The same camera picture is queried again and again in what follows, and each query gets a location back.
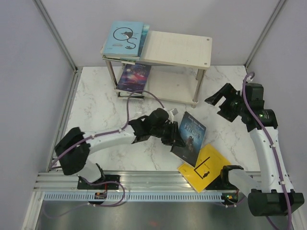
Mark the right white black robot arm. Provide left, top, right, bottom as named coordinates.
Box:
left=205, top=83, right=305, bottom=217

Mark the green yellow fantasy book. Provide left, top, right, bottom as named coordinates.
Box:
left=102, top=55, right=140, bottom=64

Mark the purple Robinson Crusoe book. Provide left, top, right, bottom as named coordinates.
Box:
left=115, top=63, right=152, bottom=95

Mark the light blue OS book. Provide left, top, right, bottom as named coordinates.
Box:
left=103, top=21, right=144, bottom=57

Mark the dark castle cover book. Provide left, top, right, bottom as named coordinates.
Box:
left=171, top=111, right=207, bottom=167

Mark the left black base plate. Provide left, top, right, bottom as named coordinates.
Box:
left=77, top=174, right=120, bottom=205

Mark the pale green G book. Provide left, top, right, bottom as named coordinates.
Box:
left=117, top=71, right=153, bottom=99

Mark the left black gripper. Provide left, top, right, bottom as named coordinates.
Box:
left=151, top=120, right=186, bottom=147

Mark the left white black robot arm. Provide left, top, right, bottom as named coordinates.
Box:
left=55, top=108, right=186, bottom=189

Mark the black Moon and Sixpence book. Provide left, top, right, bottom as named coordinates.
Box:
left=118, top=95, right=144, bottom=101

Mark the teal ocean cover book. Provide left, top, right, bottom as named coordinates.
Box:
left=100, top=24, right=150, bottom=59

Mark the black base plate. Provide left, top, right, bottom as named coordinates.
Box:
left=205, top=177, right=240, bottom=208
left=77, top=174, right=120, bottom=205

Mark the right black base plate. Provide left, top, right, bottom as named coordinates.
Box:
left=205, top=177, right=240, bottom=208

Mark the white slotted cable duct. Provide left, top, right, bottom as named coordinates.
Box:
left=44, top=192, right=224, bottom=202

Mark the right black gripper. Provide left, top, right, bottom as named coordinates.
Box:
left=205, top=83, right=248, bottom=123

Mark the aluminium front frame rail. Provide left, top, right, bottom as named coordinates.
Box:
left=34, top=171, right=194, bottom=192

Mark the white two-tier wooden shelf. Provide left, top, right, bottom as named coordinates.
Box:
left=105, top=30, right=212, bottom=107

